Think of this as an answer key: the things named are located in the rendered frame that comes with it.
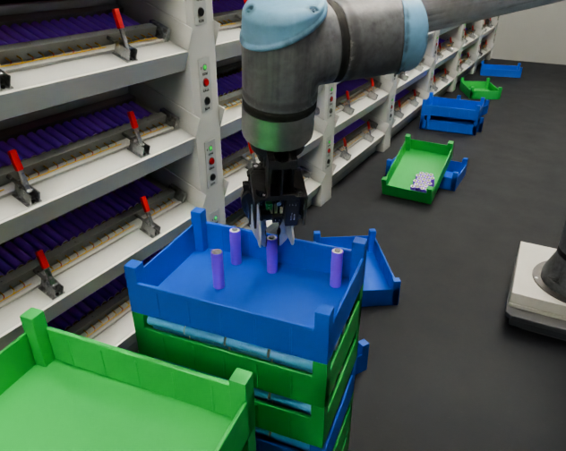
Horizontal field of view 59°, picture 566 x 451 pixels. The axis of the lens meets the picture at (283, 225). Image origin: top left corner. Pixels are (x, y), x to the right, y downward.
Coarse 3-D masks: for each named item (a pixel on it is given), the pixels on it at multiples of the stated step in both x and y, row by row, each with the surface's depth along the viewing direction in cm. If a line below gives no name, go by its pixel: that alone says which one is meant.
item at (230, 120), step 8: (240, 56) 154; (216, 64) 145; (320, 88) 171; (240, 104) 138; (224, 112) 123; (232, 112) 133; (240, 112) 134; (224, 120) 128; (232, 120) 130; (240, 120) 133; (224, 128) 128; (232, 128) 132; (240, 128) 136; (224, 136) 130
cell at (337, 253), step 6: (336, 252) 76; (342, 252) 76; (336, 258) 76; (342, 258) 76; (330, 264) 77; (336, 264) 76; (342, 264) 77; (330, 270) 77; (336, 270) 77; (330, 276) 78; (336, 276) 77; (330, 282) 78; (336, 282) 78
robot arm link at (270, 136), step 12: (252, 120) 59; (264, 120) 66; (300, 120) 58; (312, 120) 61; (252, 132) 60; (264, 132) 59; (276, 132) 59; (288, 132) 59; (300, 132) 60; (312, 132) 62; (252, 144) 61; (264, 144) 60; (276, 144) 60; (288, 144) 60; (300, 144) 61
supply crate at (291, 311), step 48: (192, 240) 86; (288, 240) 82; (144, 288) 70; (192, 288) 78; (240, 288) 78; (288, 288) 78; (336, 288) 78; (240, 336) 68; (288, 336) 64; (336, 336) 66
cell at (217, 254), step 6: (210, 252) 75; (216, 252) 75; (222, 252) 75; (216, 258) 75; (222, 258) 76; (216, 264) 75; (222, 264) 76; (216, 270) 76; (222, 270) 76; (216, 276) 76; (222, 276) 77; (216, 282) 77; (222, 282) 77; (216, 288) 78
